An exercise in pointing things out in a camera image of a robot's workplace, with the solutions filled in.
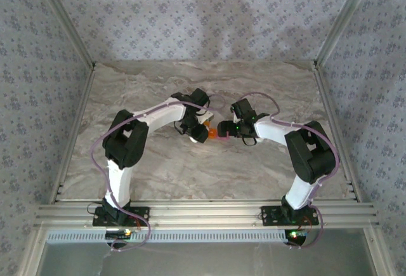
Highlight small controller circuit board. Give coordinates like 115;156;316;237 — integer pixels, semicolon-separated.
284;228;308;246
105;228;133;241

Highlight aluminium table side rail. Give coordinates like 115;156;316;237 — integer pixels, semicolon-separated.
49;65;96;206
312;63;363;202

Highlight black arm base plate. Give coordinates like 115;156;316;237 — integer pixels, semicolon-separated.
260;206;320;228
92;206;150;228

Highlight aluminium rail beam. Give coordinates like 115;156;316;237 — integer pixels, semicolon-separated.
34;200;381;228

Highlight grey slotted cable duct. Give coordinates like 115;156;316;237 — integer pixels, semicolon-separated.
46;228;288;244

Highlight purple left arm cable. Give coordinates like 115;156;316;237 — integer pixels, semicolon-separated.
90;93;226;252

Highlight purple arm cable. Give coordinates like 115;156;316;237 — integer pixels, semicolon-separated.
90;93;226;252
236;91;341;251

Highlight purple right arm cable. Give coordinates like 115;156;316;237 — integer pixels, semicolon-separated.
236;91;341;251

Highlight aluminium frame post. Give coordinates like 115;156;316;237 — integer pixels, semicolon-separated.
313;0;380;67
31;0;96;69

